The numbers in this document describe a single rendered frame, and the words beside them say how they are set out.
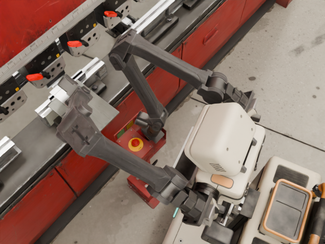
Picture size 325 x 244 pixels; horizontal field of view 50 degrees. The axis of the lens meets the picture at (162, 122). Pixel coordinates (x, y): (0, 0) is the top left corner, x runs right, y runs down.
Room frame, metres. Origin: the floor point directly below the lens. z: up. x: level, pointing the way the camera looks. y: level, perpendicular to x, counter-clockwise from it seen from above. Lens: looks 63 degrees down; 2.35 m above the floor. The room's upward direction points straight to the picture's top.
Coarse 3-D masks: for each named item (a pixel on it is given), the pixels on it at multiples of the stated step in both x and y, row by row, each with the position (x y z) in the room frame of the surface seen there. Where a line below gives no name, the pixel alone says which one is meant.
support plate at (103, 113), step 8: (88, 88) 0.85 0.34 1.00; (96, 96) 0.81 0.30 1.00; (56, 104) 0.76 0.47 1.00; (88, 104) 0.77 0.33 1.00; (96, 104) 0.77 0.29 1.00; (104, 104) 0.77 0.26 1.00; (56, 112) 0.72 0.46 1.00; (64, 112) 0.72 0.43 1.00; (96, 112) 0.72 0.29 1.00; (104, 112) 0.72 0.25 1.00; (112, 112) 0.73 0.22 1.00; (96, 120) 0.69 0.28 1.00; (104, 120) 0.69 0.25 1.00
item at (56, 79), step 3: (63, 72) 0.86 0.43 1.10; (60, 75) 0.85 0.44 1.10; (63, 75) 0.87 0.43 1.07; (54, 78) 0.83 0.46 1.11; (57, 78) 0.83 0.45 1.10; (60, 78) 0.85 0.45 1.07; (51, 81) 0.81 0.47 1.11; (54, 81) 0.82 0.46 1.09; (57, 81) 0.84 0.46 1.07; (48, 84) 0.80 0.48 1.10; (51, 84) 0.81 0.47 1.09; (48, 87) 0.80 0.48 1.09
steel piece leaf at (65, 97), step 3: (60, 90) 0.84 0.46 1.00; (63, 90) 0.84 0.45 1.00; (57, 93) 0.82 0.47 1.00; (60, 93) 0.82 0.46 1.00; (63, 93) 0.82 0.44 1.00; (57, 96) 0.80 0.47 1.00; (60, 96) 0.80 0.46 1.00; (63, 96) 0.80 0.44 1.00; (66, 96) 0.80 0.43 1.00; (69, 96) 0.80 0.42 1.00; (60, 99) 0.79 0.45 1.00; (63, 99) 0.79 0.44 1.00; (66, 99) 0.79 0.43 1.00; (63, 102) 0.77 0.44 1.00
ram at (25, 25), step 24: (0, 0) 0.76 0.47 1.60; (24, 0) 0.82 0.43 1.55; (48, 0) 0.87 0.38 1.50; (72, 0) 0.94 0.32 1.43; (96, 0) 1.02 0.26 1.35; (0, 24) 0.74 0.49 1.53; (24, 24) 0.79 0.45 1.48; (48, 24) 0.85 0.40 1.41; (72, 24) 0.92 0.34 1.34; (0, 48) 0.71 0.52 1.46; (24, 48) 0.76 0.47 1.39
